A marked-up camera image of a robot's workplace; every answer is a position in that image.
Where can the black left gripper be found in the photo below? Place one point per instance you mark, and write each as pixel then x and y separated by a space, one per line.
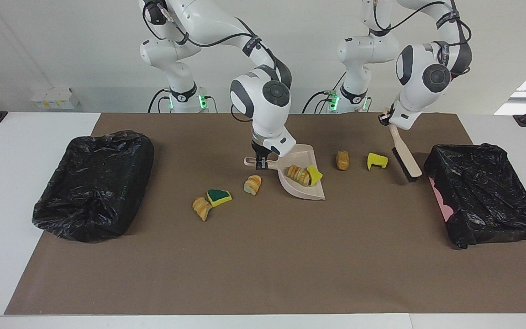
pixel 385 118

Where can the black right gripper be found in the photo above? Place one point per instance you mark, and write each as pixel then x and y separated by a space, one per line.
pixel 259 151

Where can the toy croissant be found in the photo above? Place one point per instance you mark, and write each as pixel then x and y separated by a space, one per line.
pixel 202 208
pixel 252 185
pixel 298 175

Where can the notched yellow sponge piece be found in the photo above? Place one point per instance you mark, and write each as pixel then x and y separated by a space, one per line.
pixel 376 161

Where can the beige brush black bristles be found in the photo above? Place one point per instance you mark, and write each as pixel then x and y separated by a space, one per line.
pixel 407 160

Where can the yellow sponge wedge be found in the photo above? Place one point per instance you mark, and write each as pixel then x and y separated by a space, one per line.
pixel 314 175

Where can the beige plastic dustpan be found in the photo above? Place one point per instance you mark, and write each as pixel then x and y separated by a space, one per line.
pixel 308 192

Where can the green and yellow sponge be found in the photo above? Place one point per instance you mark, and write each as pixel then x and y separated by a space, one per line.
pixel 218 197

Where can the brown bread roll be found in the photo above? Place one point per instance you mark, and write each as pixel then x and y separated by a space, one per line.
pixel 342 160

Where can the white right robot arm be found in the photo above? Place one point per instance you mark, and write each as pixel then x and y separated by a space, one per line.
pixel 263 119

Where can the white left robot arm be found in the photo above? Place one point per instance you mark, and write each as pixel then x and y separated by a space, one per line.
pixel 416 91

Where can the pink plastic bin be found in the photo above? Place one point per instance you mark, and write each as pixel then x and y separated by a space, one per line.
pixel 441 198

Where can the black bag on pink bin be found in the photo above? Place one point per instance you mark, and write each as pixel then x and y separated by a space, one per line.
pixel 486 192

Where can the black bag lined bin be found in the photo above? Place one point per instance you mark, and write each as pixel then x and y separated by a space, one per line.
pixel 94 183

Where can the brown table mat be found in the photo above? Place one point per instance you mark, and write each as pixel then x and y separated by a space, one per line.
pixel 267 256

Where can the white wall socket box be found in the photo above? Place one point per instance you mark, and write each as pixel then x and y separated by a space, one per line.
pixel 53 98

